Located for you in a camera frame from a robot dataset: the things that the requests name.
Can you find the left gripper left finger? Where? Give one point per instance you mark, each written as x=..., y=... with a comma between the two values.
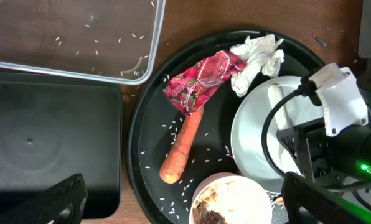
x=62, y=203

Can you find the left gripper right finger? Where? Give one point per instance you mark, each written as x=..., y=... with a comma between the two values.
x=306, y=201

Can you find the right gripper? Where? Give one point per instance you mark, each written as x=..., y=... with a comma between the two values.
x=308, y=145

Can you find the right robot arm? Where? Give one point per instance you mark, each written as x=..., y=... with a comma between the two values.
x=335, y=150

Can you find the peanut on tray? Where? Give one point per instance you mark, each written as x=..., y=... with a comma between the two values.
x=279, y=201

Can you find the grey plate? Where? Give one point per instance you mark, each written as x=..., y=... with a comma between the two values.
x=248, y=123

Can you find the black rectangular tray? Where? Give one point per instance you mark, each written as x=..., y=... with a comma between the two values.
x=53, y=127

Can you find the pink bowl with leftovers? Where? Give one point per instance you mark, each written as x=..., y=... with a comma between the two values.
x=229, y=198

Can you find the crumpled white tissue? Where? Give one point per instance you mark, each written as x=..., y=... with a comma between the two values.
x=261, y=55

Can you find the orange carrot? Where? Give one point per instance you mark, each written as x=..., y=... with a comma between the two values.
x=175, y=163

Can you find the round black tray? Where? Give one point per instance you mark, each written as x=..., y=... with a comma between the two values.
x=154, y=125

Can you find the red snack wrapper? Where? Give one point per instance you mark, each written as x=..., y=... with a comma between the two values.
x=191, y=89

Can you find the clear plastic bin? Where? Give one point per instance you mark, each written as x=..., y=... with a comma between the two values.
x=106, y=40

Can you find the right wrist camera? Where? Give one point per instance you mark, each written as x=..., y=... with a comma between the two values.
x=340, y=97

